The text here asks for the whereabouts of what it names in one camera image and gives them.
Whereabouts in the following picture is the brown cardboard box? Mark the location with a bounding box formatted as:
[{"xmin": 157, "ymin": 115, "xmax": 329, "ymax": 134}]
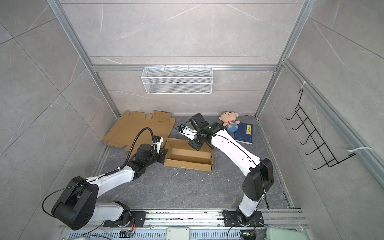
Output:
[{"xmin": 164, "ymin": 139, "xmax": 213, "ymax": 172}]

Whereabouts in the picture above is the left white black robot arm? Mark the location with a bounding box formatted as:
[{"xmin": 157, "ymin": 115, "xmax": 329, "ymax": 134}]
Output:
[{"xmin": 51, "ymin": 144, "xmax": 168, "ymax": 230}]

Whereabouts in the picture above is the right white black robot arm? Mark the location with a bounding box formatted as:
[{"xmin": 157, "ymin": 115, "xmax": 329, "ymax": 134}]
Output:
[{"xmin": 178, "ymin": 113, "xmax": 275, "ymax": 224}]

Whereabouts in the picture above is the white electrical box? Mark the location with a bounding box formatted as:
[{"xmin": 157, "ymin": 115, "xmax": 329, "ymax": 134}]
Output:
[{"xmin": 166, "ymin": 227, "xmax": 191, "ymax": 240}]

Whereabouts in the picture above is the plush doll striped shirt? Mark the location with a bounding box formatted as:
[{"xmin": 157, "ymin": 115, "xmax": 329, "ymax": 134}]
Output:
[{"xmin": 219, "ymin": 111, "xmax": 240, "ymax": 133}]

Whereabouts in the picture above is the flat brown cardboard sheet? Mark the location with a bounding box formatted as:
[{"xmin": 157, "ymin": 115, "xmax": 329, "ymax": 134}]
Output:
[{"xmin": 102, "ymin": 111, "xmax": 176, "ymax": 152}]

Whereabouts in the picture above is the dark blue book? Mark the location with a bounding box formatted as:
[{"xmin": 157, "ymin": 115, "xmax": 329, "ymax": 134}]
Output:
[{"xmin": 234, "ymin": 123, "xmax": 254, "ymax": 145}]

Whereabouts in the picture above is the pale green container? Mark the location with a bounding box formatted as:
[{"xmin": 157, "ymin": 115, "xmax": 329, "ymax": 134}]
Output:
[{"xmin": 266, "ymin": 227, "xmax": 307, "ymax": 240}]

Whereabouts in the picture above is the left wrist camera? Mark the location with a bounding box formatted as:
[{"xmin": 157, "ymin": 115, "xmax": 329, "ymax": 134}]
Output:
[{"xmin": 153, "ymin": 136, "xmax": 164, "ymax": 154}]

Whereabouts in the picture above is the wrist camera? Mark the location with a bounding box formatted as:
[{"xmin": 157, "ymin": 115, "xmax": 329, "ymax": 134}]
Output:
[
  {"xmin": 153, "ymin": 136, "xmax": 164, "ymax": 154},
  {"xmin": 179, "ymin": 125, "xmax": 198, "ymax": 136}
]

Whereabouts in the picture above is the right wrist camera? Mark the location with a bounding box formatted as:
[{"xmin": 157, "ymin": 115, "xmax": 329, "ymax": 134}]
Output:
[{"xmin": 179, "ymin": 125, "xmax": 198, "ymax": 136}]

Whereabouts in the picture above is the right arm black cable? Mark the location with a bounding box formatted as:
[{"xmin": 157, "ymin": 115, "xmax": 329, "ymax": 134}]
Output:
[{"xmin": 173, "ymin": 118, "xmax": 271, "ymax": 211}]

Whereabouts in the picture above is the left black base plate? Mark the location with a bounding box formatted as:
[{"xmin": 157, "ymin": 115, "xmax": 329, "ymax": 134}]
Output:
[{"xmin": 103, "ymin": 211, "xmax": 147, "ymax": 228}]

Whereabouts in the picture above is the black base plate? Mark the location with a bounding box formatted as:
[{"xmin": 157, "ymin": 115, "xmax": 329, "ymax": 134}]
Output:
[
  {"xmin": 103, "ymin": 211, "xmax": 147, "ymax": 228},
  {"xmin": 222, "ymin": 210, "xmax": 264, "ymax": 227}
]

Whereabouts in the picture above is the white wire mesh basket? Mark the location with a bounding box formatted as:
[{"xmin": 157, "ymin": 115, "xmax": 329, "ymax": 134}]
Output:
[{"xmin": 141, "ymin": 67, "xmax": 214, "ymax": 95}]

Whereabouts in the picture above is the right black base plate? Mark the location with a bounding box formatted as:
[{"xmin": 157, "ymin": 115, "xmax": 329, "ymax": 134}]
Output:
[{"xmin": 222, "ymin": 210, "xmax": 264, "ymax": 227}]

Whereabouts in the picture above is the black wire hook rack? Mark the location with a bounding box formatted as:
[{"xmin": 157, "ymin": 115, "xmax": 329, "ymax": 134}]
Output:
[{"xmin": 286, "ymin": 89, "xmax": 356, "ymax": 171}]

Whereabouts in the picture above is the aluminium mounting rail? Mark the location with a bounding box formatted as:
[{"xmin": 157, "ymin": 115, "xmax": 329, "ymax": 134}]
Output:
[{"xmin": 75, "ymin": 209, "xmax": 309, "ymax": 232}]

